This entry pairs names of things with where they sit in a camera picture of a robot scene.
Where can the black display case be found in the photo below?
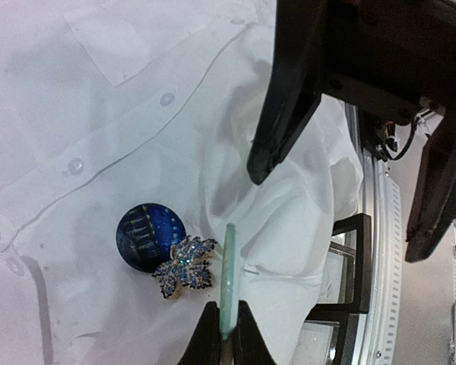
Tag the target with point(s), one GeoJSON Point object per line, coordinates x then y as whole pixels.
{"type": "Point", "coordinates": [328, 338]}
{"type": "Point", "coordinates": [360, 264]}

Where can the blue round brooch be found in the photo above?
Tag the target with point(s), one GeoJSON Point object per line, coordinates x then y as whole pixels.
{"type": "Point", "coordinates": [145, 235]}

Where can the middle black display case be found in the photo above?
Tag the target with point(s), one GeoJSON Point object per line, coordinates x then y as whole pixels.
{"type": "Point", "coordinates": [328, 338]}

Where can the aluminium front rail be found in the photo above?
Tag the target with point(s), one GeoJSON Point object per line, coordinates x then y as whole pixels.
{"type": "Point", "coordinates": [380, 198]}

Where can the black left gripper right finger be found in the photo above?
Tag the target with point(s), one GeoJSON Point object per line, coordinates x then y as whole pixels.
{"type": "Point", "coordinates": [249, 347]}

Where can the left black display case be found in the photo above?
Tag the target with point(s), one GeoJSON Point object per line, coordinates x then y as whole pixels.
{"type": "Point", "coordinates": [360, 264]}

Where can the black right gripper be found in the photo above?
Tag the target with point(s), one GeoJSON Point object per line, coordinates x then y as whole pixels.
{"type": "Point", "coordinates": [392, 58]}

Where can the white button shirt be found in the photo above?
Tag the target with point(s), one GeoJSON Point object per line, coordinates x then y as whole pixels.
{"type": "Point", "coordinates": [105, 105]}

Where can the green red round brooch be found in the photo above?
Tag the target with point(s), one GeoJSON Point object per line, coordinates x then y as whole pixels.
{"type": "Point", "coordinates": [230, 277]}

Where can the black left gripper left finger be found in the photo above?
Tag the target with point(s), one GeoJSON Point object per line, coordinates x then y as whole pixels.
{"type": "Point", "coordinates": [204, 347]}

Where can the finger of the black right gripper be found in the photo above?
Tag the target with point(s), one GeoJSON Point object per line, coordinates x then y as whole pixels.
{"type": "Point", "coordinates": [434, 203]}

